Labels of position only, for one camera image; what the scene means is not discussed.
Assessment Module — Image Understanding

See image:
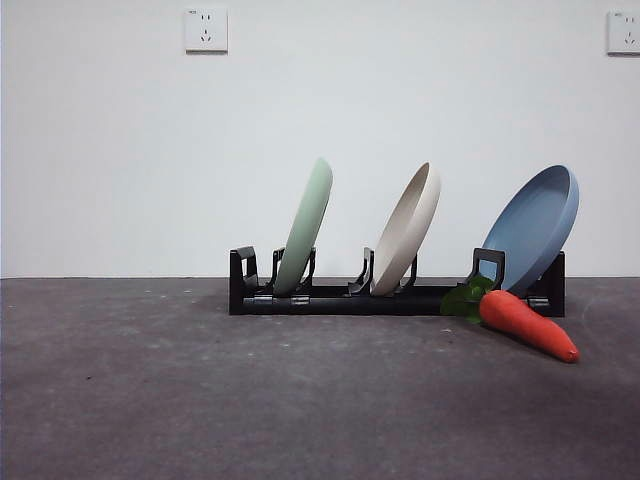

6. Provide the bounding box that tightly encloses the white wall socket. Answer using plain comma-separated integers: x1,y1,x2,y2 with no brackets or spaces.
606,10,640,57
184,8,230,55

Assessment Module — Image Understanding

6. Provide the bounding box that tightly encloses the orange carrot with green leaves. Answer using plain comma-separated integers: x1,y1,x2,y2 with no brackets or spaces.
439,274,581,364

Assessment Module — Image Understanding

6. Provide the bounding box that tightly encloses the green round plate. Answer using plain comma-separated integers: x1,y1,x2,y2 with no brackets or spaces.
272,157,335,296

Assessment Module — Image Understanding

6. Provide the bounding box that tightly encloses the black plate rack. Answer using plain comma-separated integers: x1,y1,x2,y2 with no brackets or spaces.
228,245,567,319

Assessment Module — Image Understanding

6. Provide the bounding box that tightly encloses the blue round plate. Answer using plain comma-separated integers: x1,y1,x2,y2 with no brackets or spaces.
480,164,581,300

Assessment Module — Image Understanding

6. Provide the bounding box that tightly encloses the beige round plate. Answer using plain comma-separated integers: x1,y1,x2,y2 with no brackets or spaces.
369,161,443,296

